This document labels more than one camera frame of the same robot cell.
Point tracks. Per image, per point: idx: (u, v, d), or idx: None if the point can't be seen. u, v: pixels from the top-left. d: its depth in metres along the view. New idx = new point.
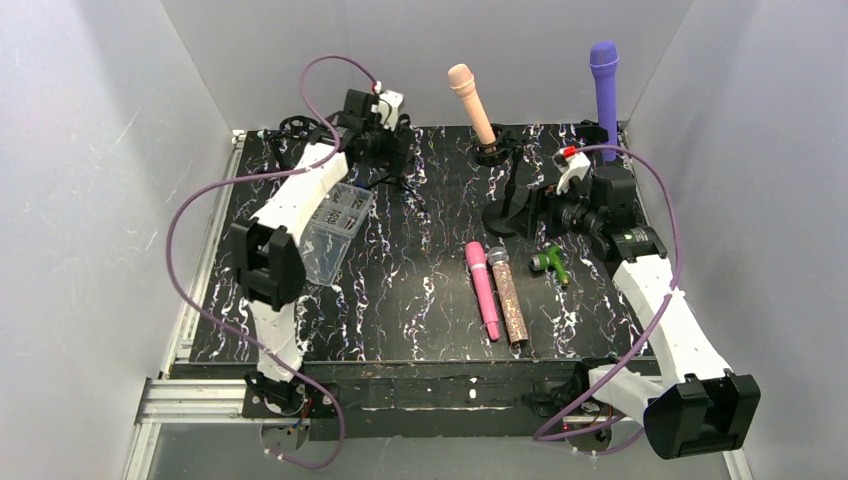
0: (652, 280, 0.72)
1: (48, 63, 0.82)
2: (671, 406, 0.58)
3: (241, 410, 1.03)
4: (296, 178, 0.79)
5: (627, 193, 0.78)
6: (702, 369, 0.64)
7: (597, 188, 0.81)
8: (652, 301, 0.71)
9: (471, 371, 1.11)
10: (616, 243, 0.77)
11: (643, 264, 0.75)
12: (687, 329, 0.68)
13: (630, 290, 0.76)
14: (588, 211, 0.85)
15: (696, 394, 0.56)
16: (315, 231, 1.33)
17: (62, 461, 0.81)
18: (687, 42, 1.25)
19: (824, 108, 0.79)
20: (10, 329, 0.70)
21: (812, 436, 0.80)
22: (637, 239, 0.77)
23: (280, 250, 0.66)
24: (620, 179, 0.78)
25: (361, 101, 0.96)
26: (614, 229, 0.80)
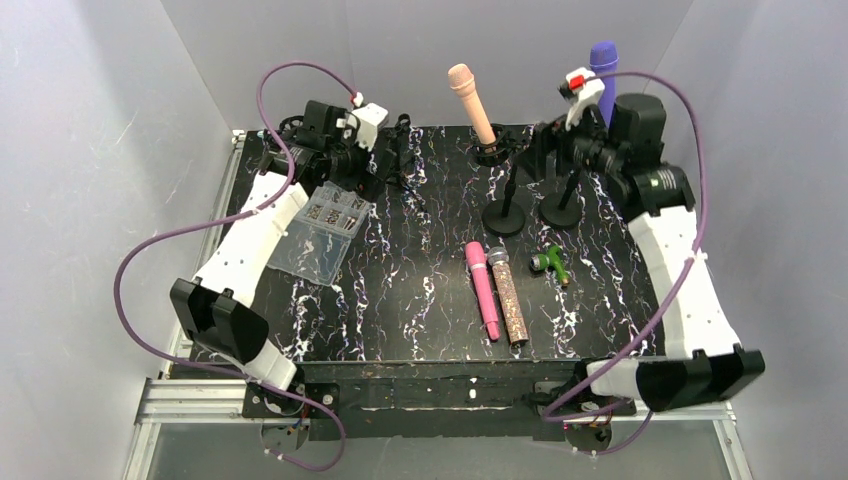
0: (674, 239, 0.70)
1: (47, 61, 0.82)
2: (674, 374, 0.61)
3: (241, 410, 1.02)
4: (245, 222, 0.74)
5: (655, 125, 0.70)
6: (711, 344, 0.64)
7: (621, 120, 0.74)
8: (671, 262, 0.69)
9: (471, 371, 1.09)
10: (636, 187, 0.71)
11: (667, 218, 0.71)
12: (703, 301, 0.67)
13: (647, 242, 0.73)
14: (607, 149, 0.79)
15: (698, 372, 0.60)
16: (315, 231, 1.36)
17: (63, 461, 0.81)
18: (687, 42, 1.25)
19: (827, 109, 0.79)
20: (10, 329, 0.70)
21: (813, 435, 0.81)
22: (663, 185, 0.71)
23: (227, 315, 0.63)
24: (648, 110, 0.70)
25: (324, 114, 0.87)
26: (637, 171, 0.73)
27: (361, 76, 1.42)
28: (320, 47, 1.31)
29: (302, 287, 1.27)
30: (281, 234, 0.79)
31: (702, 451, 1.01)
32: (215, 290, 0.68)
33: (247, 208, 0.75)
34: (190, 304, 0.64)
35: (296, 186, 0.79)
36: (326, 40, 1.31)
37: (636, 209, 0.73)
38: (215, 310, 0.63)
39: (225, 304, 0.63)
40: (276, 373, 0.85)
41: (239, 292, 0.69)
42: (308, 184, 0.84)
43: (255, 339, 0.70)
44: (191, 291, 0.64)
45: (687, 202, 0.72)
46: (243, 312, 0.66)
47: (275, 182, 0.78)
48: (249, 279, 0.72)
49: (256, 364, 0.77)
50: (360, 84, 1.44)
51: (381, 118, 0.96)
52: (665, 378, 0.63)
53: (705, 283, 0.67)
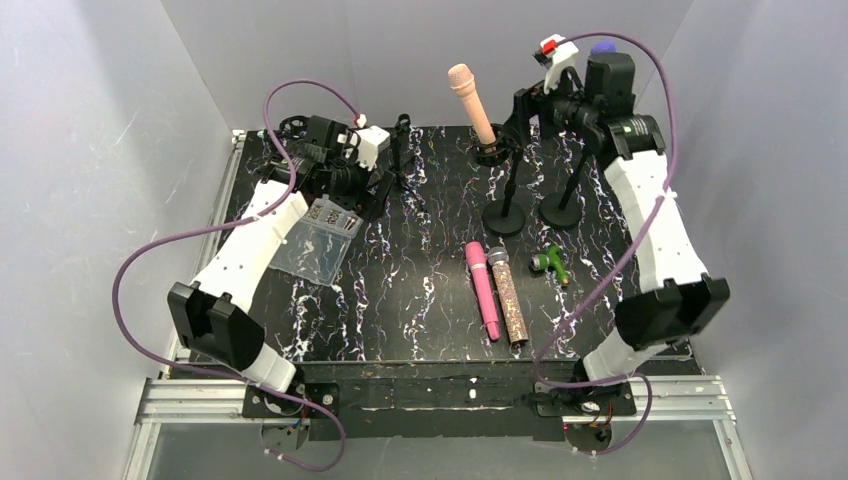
0: (645, 181, 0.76)
1: (47, 60, 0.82)
2: (646, 307, 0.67)
3: (241, 410, 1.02)
4: (244, 228, 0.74)
5: (624, 78, 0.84)
6: (680, 272, 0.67)
7: (595, 77, 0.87)
8: (643, 201, 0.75)
9: (471, 371, 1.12)
10: (612, 130, 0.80)
11: (638, 162, 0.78)
12: (673, 236, 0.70)
13: (621, 186, 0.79)
14: (583, 108, 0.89)
15: (670, 298, 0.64)
16: (315, 232, 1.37)
17: (62, 461, 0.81)
18: (687, 42, 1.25)
19: (825, 108, 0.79)
20: (10, 329, 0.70)
21: (811, 434, 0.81)
22: (636, 131, 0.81)
23: (224, 319, 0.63)
24: (617, 65, 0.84)
25: (326, 128, 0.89)
26: (612, 121, 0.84)
27: (361, 76, 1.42)
28: (320, 47, 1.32)
29: (302, 287, 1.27)
30: (280, 242, 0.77)
31: (701, 450, 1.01)
32: (213, 293, 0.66)
33: (247, 214, 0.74)
34: (186, 308, 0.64)
35: (296, 194, 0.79)
36: (326, 40, 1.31)
37: (612, 154, 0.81)
38: (212, 314, 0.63)
39: (223, 307, 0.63)
40: (275, 375, 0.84)
41: (237, 296, 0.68)
42: (308, 194, 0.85)
43: (249, 344, 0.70)
44: (188, 296, 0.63)
45: (657, 146, 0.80)
46: (240, 316, 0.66)
47: (276, 189, 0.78)
48: (247, 284, 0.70)
49: (253, 367, 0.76)
50: (360, 84, 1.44)
51: (382, 139, 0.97)
52: (639, 311, 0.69)
53: (675, 221, 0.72)
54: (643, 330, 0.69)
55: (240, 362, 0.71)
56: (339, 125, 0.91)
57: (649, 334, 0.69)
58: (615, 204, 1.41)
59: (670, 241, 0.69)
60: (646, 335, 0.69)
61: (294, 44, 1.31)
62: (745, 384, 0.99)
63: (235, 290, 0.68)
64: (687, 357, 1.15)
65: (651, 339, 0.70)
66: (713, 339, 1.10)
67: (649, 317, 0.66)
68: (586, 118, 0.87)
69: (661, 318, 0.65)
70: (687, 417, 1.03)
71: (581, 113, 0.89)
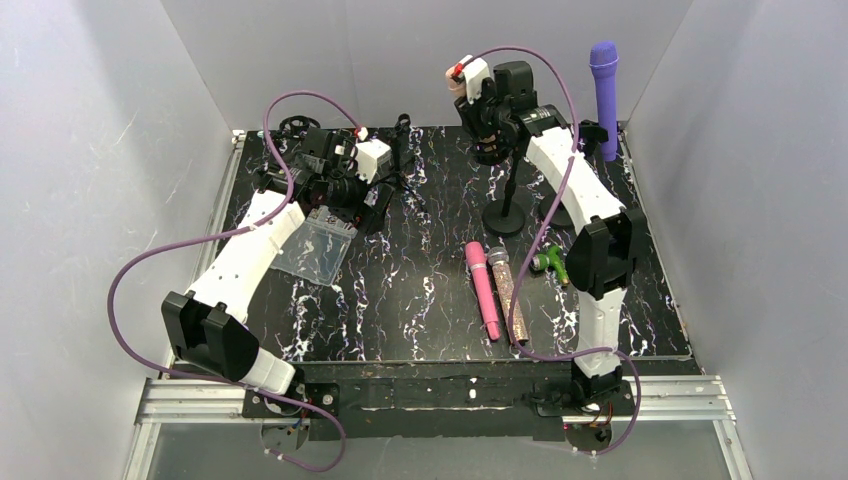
0: (558, 149, 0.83)
1: (46, 60, 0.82)
2: (583, 250, 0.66)
3: (241, 410, 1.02)
4: (240, 237, 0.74)
5: (525, 77, 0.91)
6: (602, 209, 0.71)
7: (499, 83, 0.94)
8: (559, 165, 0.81)
9: (471, 371, 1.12)
10: (523, 120, 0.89)
11: (548, 138, 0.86)
12: (589, 185, 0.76)
13: (539, 160, 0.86)
14: (498, 107, 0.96)
15: (600, 230, 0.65)
16: (316, 231, 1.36)
17: (61, 461, 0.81)
18: (686, 42, 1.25)
19: (825, 107, 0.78)
20: (12, 330, 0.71)
21: (807, 434, 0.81)
22: (541, 116, 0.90)
23: (220, 331, 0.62)
24: (516, 69, 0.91)
25: (325, 139, 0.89)
26: (521, 113, 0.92)
27: (361, 76, 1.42)
28: (320, 46, 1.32)
29: (302, 287, 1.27)
30: (276, 252, 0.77)
31: (700, 451, 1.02)
32: (209, 303, 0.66)
33: (244, 223, 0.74)
34: (181, 318, 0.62)
35: (294, 204, 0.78)
36: (326, 41, 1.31)
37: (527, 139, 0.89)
38: (207, 326, 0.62)
39: (218, 318, 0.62)
40: (273, 378, 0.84)
41: (231, 306, 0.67)
42: (306, 204, 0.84)
43: (245, 354, 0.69)
44: (182, 306, 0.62)
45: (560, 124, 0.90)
46: (236, 328, 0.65)
47: (274, 199, 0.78)
48: (242, 293, 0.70)
49: (248, 374, 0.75)
50: (360, 85, 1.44)
51: (382, 153, 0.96)
52: (579, 258, 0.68)
53: (586, 174, 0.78)
54: (590, 275, 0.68)
55: (234, 375, 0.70)
56: (335, 133, 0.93)
57: (595, 278, 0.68)
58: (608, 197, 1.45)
59: (587, 188, 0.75)
60: (593, 276, 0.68)
61: (295, 44, 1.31)
62: (745, 385, 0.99)
63: (230, 299, 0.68)
64: (687, 357, 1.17)
65: (599, 283, 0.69)
66: (712, 339, 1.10)
67: (589, 260, 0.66)
68: (499, 115, 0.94)
69: (598, 256, 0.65)
70: (687, 417, 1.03)
71: (497, 113, 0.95)
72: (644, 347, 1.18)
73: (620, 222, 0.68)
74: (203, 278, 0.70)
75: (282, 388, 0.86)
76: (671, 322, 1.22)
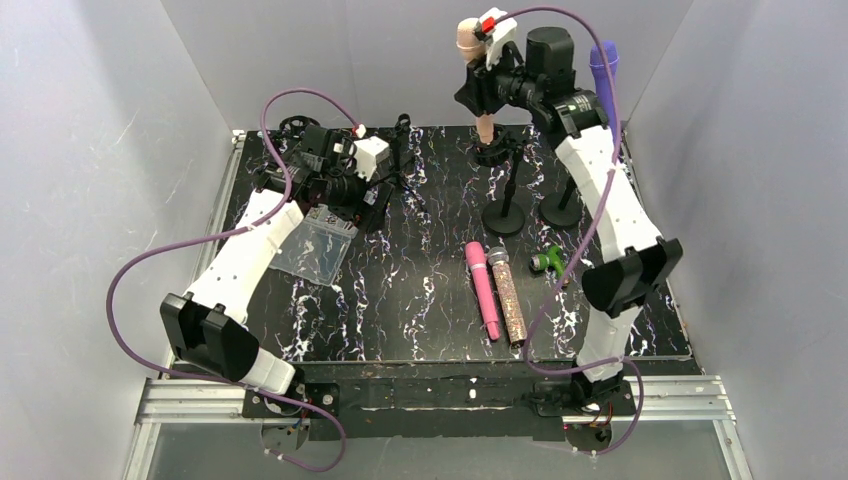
0: (596, 156, 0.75)
1: (45, 59, 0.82)
2: (610, 278, 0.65)
3: (241, 410, 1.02)
4: (238, 237, 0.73)
5: (565, 54, 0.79)
6: (638, 240, 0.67)
7: (534, 55, 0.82)
8: (596, 177, 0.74)
9: (471, 371, 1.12)
10: (557, 112, 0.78)
11: (587, 139, 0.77)
12: (627, 208, 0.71)
13: (572, 162, 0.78)
14: (525, 82, 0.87)
15: (634, 265, 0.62)
16: (316, 232, 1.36)
17: (61, 461, 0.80)
18: (687, 42, 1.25)
19: (826, 107, 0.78)
20: (12, 329, 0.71)
21: (807, 433, 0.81)
22: (580, 108, 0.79)
23: (218, 331, 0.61)
24: (556, 42, 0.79)
25: (322, 136, 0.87)
26: (556, 100, 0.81)
27: (361, 76, 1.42)
28: (320, 46, 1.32)
29: (302, 287, 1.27)
30: (274, 252, 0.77)
31: (700, 450, 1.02)
32: (207, 305, 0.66)
33: (242, 223, 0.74)
34: (179, 319, 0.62)
35: (292, 204, 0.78)
36: (326, 40, 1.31)
37: (561, 135, 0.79)
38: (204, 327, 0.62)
39: (216, 320, 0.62)
40: (273, 378, 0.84)
41: (231, 307, 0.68)
42: (304, 203, 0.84)
43: (244, 354, 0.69)
44: (181, 307, 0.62)
45: (601, 121, 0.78)
46: (234, 329, 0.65)
47: (272, 198, 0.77)
48: (241, 295, 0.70)
49: (247, 374, 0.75)
50: (359, 85, 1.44)
51: (381, 151, 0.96)
52: (603, 283, 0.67)
53: (623, 191, 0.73)
54: (609, 298, 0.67)
55: (234, 376, 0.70)
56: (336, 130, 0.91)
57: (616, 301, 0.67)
58: None
59: (625, 211, 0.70)
60: (615, 301, 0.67)
61: (295, 44, 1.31)
62: (745, 384, 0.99)
63: (229, 301, 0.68)
64: (687, 357, 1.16)
65: (617, 305, 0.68)
66: (712, 338, 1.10)
67: (615, 289, 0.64)
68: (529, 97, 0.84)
69: (625, 286, 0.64)
70: (687, 417, 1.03)
71: (523, 89, 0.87)
72: (643, 348, 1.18)
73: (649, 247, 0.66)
74: (201, 279, 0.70)
75: (283, 389, 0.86)
76: (671, 322, 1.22)
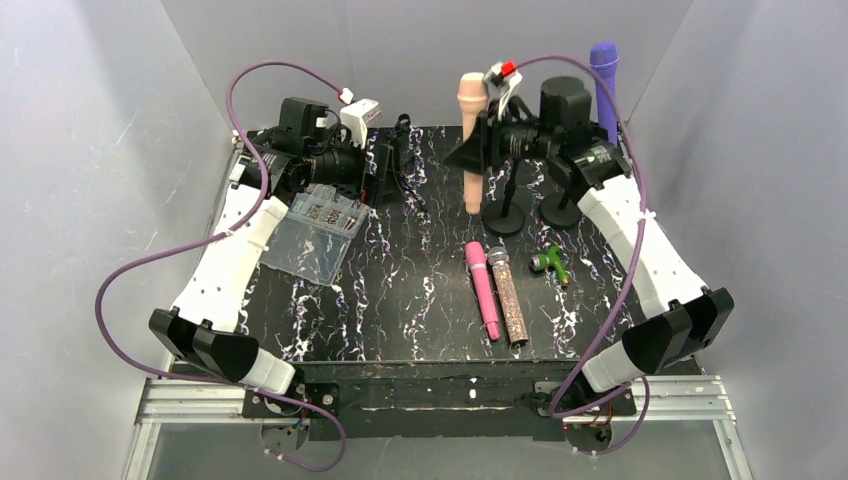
0: (623, 206, 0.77)
1: (46, 59, 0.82)
2: (658, 335, 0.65)
3: (241, 410, 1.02)
4: (219, 243, 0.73)
5: (581, 106, 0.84)
6: (681, 292, 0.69)
7: (550, 108, 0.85)
8: (627, 228, 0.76)
9: (471, 370, 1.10)
10: (577, 164, 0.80)
11: (611, 190, 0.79)
12: (665, 258, 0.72)
13: (597, 212, 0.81)
14: (541, 135, 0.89)
15: (683, 321, 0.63)
16: (316, 232, 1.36)
17: (61, 461, 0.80)
18: (686, 42, 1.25)
19: (826, 107, 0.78)
20: (11, 329, 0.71)
21: (808, 433, 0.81)
22: (600, 159, 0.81)
23: (206, 348, 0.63)
24: (572, 95, 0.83)
25: (301, 113, 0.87)
26: (575, 152, 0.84)
27: (361, 76, 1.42)
28: (321, 46, 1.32)
29: (302, 287, 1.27)
30: (258, 251, 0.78)
31: (700, 451, 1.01)
32: (194, 320, 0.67)
33: (221, 229, 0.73)
34: (170, 333, 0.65)
35: (270, 201, 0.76)
36: (326, 41, 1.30)
37: (582, 187, 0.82)
38: (194, 343, 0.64)
39: (204, 337, 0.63)
40: (273, 378, 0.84)
41: (217, 320, 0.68)
42: (286, 193, 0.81)
43: (242, 358, 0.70)
44: (170, 323, 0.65)
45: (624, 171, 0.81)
46: (227, 340, 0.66)
47: (247, 196, 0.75)
48: (228, 304, 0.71)
49: (249, 373, 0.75)
50: (359, 85, 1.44)
51: (365, 111, 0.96)
52: (650, 339, 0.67)
53: (656, 241, 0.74)
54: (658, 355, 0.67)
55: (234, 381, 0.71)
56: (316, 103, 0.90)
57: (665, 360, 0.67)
58: None
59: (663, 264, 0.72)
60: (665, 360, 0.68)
61: (295, 45, 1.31)
62: (746, 384, 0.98)
63: (217, 314, 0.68)
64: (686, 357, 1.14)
65: (665, 363, 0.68)
66: None
67: (665, 345, 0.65)
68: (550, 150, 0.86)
69: (675, 343, 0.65)
70: (687, 418, 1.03)
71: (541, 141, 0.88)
72: None
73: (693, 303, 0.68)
74: (185, 291, 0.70)
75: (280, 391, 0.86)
76: None
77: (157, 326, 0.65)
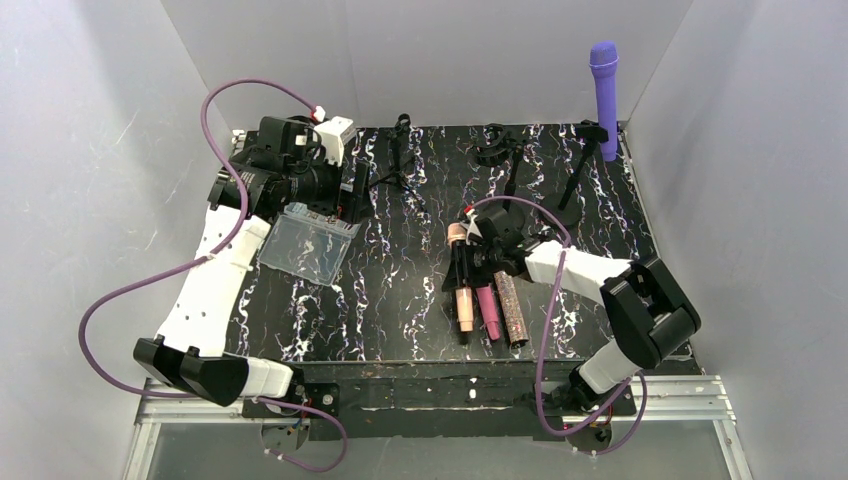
0: (547, 253, 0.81)
1: (46, 61, 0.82)
2: (615, 312, 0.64)
3: (241, 410, 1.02)
4: (200, 268, 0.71)
5: (504, 216, 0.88)
6: (613, 269, 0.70)
7: (483, 231, 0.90)
8: (552, 261, 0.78)
9: (471, 371, 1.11)
10: (517, 256, 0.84)
11: (540, 251, 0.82)
12: (588, 261, 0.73)
13: (546, 275, 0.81)
14: (490, 251, 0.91)
15: (618, 284, 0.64)
16: (316, 232, 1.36)
17: (60, 461, 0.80)
18: (686, 42, 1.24)
19: (827, 108, 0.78)
20: (10, 329, 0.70)
21: (808, 434, 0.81)
22: (530, 244, 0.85)
23: (196, 376, 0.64)
24: (493, 213, 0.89)
25: (280, 130, 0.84)
26: (513, 248, 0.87)
27: (361, 76, 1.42)
28: (321, 47, 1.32)
29: (302, 286, 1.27)
30: (245, 272, 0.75)
31: (700, 450, 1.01)
32: (182, 348, 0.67)
33: (202, 252, 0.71)
34: (158, 363, 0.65)
35: (251, 221, 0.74)
36: (326, 41, 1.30)
37: (526, 272, 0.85)
38: (184, 371, 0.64)
39: (191, 365, 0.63)
40: (271, 383, 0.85)
41: (206, 347, 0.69)
42: (267, 211, 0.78)
43: (236, 377, 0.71)
44: (155, 354, 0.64)
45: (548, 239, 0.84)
46: (216, 365, 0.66)
47: (229, 216, 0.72)
48: (212, 331, 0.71)
49: (246, 387, 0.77)
50: (359, 85, 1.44)
51: (343, 128, 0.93)
52: (619, 322, 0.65)
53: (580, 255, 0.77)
54: (633, 330, 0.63)
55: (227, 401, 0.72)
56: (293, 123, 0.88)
57: (644, 331, 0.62)
58: (615, 204, 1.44)
59: (589, 265, 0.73)
60: (642, 333, 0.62)
61: (294, 45, 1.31)
62: (745, 384, 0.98)
63: (203, 341, 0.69)
64: (687, 357, 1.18)
65: (646, 337, 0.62)
66: (711, 339, 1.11)
67: (622, 311, 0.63)
68: (495, 259, 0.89)
69: (627, 304, 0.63)
70: (687, 417, 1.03)
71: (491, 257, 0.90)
72: None
73: (640, 279, 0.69)
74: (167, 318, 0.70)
75: (278, 399, 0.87)
76: None
77: (143, 356, 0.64)
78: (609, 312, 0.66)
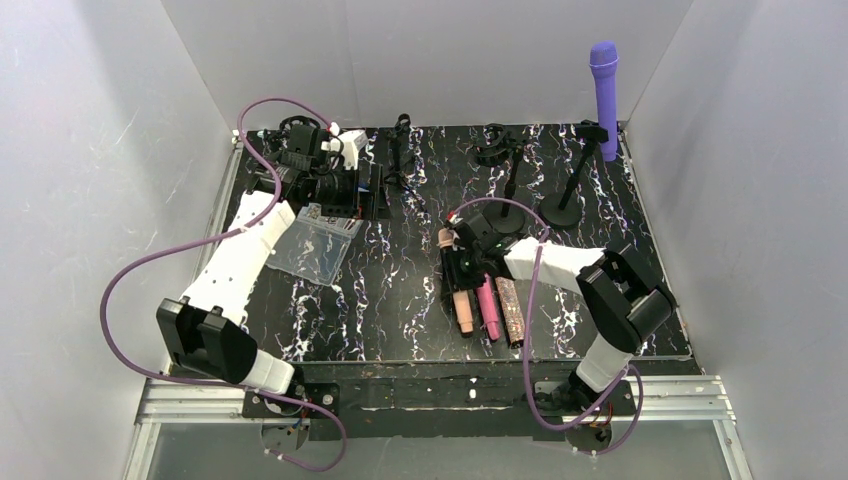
0: (524, 249, 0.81)
1: (46, 60, 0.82)
2: (594, 299, 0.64)
3: (241, 410, 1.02)
4: (231, 239, 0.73)
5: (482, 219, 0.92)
6: (588, 258, 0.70)
7: (465, 237, 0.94)
8: (528, 258, 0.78)
9: (471, 371, 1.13)
10: (494, 255, 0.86)
11: (519, 247, 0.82)
12: (562, 253, 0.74)
13: (525, 272, 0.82)
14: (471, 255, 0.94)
15: (593, 271, 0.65)
16: (316, 231, 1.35)
17: (59, 461, 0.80)
18: (686, 43, 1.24)
19: (827, 108, 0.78)
20: (10, 329, 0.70)
21: (809, 435, 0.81)
22: (506, 243, 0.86)
23: (218, 335, 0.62)
24: (472, 218, 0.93)
25: (310, 136, 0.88)
26: (492, 247, 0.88)
27: (361, 76, 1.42)
28: (320, 47, 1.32)
29: (302, 287, 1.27)
30: (269, 253, 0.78)
31: (701, 450, 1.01)
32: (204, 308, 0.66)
33: (235, 226, 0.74)
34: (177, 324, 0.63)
35: (284, 204, 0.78)
36: (326, 41, 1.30)
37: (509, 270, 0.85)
38: (203, 329, 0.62)
39: (215, 321, 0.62)
40: (272, 379, 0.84)
41: (227, 309, 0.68)
42: (295, 202, 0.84)
43: (243, 358, 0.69)
44: (179, 312, 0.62)
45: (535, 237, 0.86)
46: (232, 330, 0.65)
47: (263, 199, 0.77)
48: (236, 296, 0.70)
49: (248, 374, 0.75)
50: (359, 85, 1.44)
51: (357, 135, 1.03)
52: (597, 309, 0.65)
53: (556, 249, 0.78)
54: (611, 314, 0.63)
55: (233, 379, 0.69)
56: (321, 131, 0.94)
57: (623, 314, 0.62)
58: (615, 204, 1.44)
59: (560, 256, 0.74)
60: (620, 316, 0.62)
61: (294, 45, 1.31)
62: (745, 384, 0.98)
63: (226, 304, 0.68)
64: (687, 357, 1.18)
65: (625, 320, 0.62)
66: (711, 339, 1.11)
67: (599, 296, 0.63)
68: (475, 261, 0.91)
69: (603, 288, 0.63)
70: (687, 417, 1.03)
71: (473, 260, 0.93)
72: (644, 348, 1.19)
73: (615, 266, 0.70)
74: (195, 283, 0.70)
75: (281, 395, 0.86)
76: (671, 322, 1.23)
77: (166, 314, 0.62)
78: (588, 301, 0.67)
